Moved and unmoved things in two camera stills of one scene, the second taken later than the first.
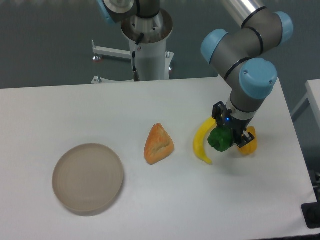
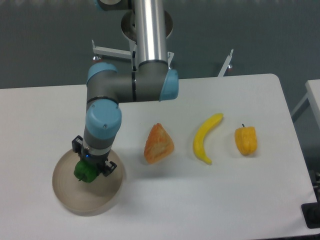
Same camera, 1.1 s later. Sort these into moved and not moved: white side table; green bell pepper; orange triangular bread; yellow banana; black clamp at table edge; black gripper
Moved: black gripper; green bell pepper
Not moved: white side table; orange triangular bread; yellow banana; black clamp at table edge
